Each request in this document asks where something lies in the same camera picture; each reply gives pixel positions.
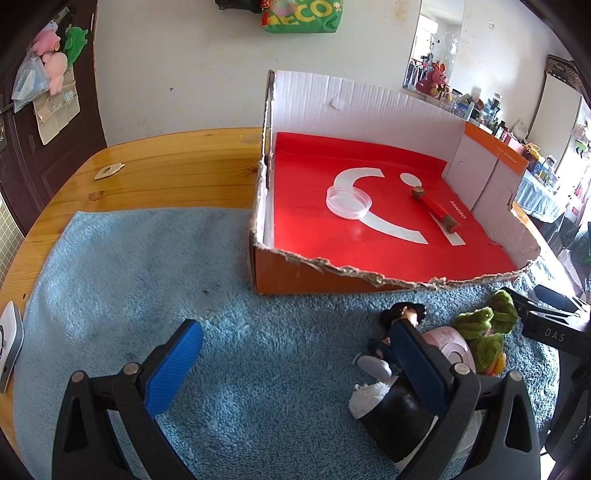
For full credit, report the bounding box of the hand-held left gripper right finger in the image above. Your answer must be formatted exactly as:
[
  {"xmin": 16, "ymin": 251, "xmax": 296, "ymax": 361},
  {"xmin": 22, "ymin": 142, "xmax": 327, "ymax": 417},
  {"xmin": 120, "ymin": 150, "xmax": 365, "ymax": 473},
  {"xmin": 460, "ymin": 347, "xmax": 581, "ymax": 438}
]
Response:
[{"xmin": 392, "ymin": 318, "xmax": 542, "ymax": 480}]

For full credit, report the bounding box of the green hanging bag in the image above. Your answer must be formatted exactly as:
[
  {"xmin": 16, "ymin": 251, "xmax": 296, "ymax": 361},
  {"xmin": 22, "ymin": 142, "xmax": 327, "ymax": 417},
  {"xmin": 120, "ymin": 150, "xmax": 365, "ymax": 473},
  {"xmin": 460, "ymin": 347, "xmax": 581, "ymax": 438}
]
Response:
[{"xmin": 262, "ymin": 0, "xmax": 345, "ymax": 35}]

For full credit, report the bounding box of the red plush toy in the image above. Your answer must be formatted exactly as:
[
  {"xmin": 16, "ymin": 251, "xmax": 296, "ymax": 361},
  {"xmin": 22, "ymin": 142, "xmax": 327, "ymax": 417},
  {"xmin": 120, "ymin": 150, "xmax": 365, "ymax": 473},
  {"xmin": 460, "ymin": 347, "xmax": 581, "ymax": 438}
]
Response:
[{"xmin": 416, "ymin": 62, "xmax": 451, "ymax": 100}]

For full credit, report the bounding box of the beige paper pouch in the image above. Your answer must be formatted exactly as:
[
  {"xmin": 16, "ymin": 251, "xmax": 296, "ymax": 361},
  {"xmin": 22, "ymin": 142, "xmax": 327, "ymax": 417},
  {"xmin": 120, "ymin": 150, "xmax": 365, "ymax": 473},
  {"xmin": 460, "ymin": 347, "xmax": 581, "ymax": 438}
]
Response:
[{"xmin": 33, "ymin": 69, "xmax": 81, "ymax": 146}]

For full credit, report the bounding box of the white flat device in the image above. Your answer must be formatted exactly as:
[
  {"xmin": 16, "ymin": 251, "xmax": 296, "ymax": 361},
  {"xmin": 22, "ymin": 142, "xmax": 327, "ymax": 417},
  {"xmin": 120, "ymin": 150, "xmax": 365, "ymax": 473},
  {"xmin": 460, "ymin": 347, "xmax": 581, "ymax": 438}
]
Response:
[{"xmin": 0, "ymin": 300, "xmax": 25, "ymax": 394}]

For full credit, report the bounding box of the black-haired figurine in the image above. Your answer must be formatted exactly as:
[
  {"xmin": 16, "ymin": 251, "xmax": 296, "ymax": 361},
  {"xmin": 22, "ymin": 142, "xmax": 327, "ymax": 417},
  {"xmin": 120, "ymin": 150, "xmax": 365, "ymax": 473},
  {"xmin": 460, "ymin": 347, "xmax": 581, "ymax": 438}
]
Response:
[{"xmin": 353, "ymin": 302, "xmax": 428, "ymax": 379}]

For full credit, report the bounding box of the wall mirror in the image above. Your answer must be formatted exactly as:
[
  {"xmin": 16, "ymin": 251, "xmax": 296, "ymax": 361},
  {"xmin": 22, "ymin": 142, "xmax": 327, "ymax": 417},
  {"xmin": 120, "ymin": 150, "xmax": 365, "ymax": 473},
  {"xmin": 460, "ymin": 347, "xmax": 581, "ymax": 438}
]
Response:
[{"xmin": 402, "ymin": 0, "xmax": 465, "ymax": 93}]

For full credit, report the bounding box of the green plush vegetable toy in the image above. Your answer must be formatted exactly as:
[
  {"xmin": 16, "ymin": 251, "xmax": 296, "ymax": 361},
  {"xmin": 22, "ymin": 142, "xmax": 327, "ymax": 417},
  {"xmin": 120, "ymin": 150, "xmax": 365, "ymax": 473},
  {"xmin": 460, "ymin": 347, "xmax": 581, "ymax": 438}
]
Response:
[{"xmin": 452, "ymin": 291, "xmax": 519, "ymax": 340}]

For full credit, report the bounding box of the clutter of bottles and boxes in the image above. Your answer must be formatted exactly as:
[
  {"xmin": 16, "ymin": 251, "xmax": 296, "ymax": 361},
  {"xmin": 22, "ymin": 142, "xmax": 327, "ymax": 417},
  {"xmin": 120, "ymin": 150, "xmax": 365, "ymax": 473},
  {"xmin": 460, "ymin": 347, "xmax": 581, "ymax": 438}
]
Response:
[{"xmin": 438, "ymin": 88, "xmax": 559, "ymax": 176}]

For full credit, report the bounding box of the dark brown door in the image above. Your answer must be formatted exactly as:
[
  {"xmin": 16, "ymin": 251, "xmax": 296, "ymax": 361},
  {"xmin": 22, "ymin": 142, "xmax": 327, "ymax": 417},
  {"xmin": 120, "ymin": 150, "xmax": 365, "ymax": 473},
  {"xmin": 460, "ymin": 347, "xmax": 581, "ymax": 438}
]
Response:
[{"xmin": 0, "ymin": 0, "xmax": 109, "ymax": 236}]

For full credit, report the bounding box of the white round gadget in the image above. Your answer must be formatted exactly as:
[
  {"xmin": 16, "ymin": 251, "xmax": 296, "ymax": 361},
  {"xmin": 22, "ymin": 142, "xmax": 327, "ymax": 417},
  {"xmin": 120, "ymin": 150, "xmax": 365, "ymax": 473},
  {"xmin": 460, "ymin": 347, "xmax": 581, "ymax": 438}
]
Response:
[{"xmin": 422, "ymin": 325, "xmax": 476, "ymax": 374}]

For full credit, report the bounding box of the white framed panel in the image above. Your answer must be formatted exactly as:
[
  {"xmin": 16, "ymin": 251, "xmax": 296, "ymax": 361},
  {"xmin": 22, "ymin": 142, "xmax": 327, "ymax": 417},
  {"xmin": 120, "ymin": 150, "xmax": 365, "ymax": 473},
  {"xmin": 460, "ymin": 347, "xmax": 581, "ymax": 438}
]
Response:
[{"xmin": 526, "ymin": 55, "xmax": 583, "ymax": 153}]

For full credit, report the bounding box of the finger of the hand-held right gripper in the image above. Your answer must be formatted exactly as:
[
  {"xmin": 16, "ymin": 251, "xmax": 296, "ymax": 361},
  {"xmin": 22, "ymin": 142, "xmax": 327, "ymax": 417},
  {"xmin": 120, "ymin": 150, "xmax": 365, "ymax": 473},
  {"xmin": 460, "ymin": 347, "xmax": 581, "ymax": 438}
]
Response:
[
  {"xmin": 501, "ymin": 287, "xmax": 575, "ymax": 319},
  {"xmin": 534, "ymin": 285, "xmax": 589, "ymax": 311}
]

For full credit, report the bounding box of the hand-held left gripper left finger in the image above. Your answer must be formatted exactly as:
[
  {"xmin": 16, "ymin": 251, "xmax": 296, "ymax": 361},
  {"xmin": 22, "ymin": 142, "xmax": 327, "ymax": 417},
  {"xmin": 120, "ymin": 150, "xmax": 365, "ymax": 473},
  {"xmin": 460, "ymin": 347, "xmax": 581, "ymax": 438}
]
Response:
[{"xmin": 52, "ymin": 318, "xmax": 204, "ymax": 480}]

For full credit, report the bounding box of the black hanging pouch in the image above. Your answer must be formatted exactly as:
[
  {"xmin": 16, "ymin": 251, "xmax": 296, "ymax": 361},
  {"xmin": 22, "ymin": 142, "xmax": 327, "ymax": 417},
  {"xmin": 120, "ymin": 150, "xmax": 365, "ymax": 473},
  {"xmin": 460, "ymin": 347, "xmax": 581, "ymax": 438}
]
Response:
[{"xmin": 215, "ymin": 0, "xmax": 264, "ymax": 12}]

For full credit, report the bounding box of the cloth covered side table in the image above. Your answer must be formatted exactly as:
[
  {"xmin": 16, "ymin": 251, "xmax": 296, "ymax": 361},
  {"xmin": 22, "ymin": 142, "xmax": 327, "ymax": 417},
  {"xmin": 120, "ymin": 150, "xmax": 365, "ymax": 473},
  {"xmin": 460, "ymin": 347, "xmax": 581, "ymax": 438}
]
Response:
[{"xmin": 515, "ymin": 171, "xmax": 578, "ymax": 222}]

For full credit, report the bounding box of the black cylinder with white tissue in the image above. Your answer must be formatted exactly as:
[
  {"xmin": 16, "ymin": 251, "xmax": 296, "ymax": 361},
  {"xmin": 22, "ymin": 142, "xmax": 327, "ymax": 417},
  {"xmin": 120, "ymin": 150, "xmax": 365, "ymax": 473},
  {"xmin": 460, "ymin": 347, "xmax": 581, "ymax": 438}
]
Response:
[{"xmin": 348, "ymin": 371, "xmax": 446, "ymax": 464}]

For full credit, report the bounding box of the red liner with white print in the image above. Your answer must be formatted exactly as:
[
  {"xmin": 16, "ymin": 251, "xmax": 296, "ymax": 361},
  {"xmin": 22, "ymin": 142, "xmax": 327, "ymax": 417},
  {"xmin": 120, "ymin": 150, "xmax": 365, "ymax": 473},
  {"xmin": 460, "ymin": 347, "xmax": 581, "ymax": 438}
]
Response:
[{"xmin": 272, "ymin": 131, "xmax": 518, "ymax": 283}]

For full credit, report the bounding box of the clear plastic round lid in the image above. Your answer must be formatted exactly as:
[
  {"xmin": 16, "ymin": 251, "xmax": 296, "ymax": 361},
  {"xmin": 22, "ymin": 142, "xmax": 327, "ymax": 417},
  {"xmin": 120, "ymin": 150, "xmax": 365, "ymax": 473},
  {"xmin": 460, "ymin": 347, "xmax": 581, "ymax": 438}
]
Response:
[{"xmin": 325, "ymin": 184, "xmax": 374, "ymax": 221}]

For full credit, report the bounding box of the blue fluffy towel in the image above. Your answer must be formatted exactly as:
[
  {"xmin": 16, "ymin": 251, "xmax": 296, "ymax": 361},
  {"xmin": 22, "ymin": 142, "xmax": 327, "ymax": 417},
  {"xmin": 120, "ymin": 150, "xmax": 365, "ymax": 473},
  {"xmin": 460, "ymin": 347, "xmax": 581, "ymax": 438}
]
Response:
[{"xmin": 14, "ymin": 205, "xmax": 568, "ymax": 480}]

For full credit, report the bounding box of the orange and white cardboard box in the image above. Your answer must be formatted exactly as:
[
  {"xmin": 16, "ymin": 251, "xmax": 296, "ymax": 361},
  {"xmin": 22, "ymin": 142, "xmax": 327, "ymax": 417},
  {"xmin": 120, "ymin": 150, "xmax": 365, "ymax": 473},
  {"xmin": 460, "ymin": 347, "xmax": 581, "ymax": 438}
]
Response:
[{"xmin": 249, "ymin": 69, "xmax": 542, "ymax": 295}]

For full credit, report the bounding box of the clear plastic bag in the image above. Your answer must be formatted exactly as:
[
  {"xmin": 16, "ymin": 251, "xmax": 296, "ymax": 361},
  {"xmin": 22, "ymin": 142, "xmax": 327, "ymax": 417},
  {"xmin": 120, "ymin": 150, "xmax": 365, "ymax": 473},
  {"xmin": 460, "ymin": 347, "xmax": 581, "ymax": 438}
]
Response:
[{"xmin": 11, "ymin": 55, "xmax": 51, "ymax": 114}]

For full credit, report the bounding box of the pink plush toy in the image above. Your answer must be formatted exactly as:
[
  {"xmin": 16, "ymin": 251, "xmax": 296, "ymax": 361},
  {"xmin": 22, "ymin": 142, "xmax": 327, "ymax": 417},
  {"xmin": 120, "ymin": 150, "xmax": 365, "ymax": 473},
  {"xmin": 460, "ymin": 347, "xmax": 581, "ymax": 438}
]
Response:
[
  {"xmin": 42, "ymin": 52, "xmax": 70, "ymax": 95},
  {"xmin": 31, "ymin": 28, "xmax": 63, "ymax": 58}
]

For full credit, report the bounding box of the red stamp with brown ends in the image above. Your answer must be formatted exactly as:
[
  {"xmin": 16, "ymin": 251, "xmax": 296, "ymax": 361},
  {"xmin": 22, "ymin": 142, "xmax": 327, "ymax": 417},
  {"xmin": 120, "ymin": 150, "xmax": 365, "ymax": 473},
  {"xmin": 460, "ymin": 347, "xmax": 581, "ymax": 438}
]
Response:
[{"xmin": 411, "ymin": 185, "xmax": 459, "ymax": 232}]

